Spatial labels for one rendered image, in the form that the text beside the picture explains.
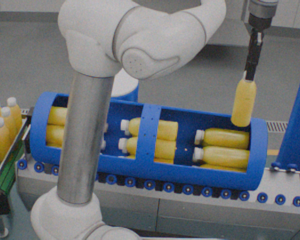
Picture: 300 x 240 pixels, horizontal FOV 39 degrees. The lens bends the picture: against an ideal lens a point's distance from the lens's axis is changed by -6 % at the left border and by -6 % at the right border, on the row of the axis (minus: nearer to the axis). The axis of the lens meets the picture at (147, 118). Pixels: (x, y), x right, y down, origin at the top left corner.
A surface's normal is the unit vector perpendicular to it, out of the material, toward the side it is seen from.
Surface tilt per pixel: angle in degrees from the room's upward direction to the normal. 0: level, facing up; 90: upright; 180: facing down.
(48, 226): 73
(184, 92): 0
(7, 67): 0
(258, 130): 8
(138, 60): 93
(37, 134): 64
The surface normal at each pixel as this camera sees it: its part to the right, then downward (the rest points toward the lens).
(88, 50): -0.44, 0.47
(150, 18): 0.15, -0.66
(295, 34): 0.02, 0.40
